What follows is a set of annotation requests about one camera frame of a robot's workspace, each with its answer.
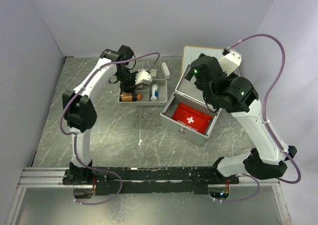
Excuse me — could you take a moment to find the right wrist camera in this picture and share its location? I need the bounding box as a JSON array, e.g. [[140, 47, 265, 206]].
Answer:
[[218, 47, 242, 76]]

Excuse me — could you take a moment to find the grey plastic divided tray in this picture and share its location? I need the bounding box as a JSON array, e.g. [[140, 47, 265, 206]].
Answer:
[[118, 79, 167, 106]]

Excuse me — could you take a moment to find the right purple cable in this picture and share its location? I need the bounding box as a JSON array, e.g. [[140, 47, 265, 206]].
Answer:
[[213, 33, 302, 203]]

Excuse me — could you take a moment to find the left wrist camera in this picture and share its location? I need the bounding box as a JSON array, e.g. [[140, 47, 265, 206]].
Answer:
[[135, 70, 153, 85]]

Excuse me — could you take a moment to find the aluminium frame rail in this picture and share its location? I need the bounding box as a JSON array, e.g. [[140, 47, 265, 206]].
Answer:
[[17, 166, 280, 188]]

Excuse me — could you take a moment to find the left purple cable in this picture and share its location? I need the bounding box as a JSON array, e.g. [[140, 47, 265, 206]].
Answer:
[[60, 52, 160, 205]]

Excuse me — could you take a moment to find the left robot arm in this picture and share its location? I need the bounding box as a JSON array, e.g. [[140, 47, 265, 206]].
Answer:
[[62, 45, 137, 185]]

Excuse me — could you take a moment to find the purple cable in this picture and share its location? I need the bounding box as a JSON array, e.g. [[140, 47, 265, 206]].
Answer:
[[60, 52, 160, 205], [213, 33, 302, 203]]

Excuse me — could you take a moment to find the grey metal case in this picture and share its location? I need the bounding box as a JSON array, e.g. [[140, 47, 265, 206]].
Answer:
[[160, 66, 220, 146]]

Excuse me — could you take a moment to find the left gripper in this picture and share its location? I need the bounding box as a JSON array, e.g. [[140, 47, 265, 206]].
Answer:
[[116, 68, 143, 96]]

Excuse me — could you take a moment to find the small whiteboard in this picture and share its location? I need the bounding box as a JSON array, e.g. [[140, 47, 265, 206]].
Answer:
[[181, 46, 223, 75]]

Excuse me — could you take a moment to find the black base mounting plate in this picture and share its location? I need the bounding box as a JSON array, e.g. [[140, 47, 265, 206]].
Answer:
[[62, 166, 239, 196]]

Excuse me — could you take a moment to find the brown medicine bottle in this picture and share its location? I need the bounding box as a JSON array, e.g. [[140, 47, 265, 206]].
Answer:
[[119, 92, 142, 102]]

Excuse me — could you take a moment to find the red first aid kit pouch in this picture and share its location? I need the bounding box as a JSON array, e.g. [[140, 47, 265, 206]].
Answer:
[[172, 102, 213, 134]]

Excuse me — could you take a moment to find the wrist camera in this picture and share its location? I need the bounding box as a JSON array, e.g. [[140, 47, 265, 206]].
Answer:
[[135, 70, 153, 85], [218, 47, 242, 76]]

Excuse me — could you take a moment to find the white red medicine box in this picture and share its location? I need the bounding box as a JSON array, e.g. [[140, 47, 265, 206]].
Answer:
[[150, 69, 157, 77]]

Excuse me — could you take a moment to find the white blue tube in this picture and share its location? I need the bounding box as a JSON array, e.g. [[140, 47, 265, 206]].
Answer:
[[150, 84, 158, 101]]

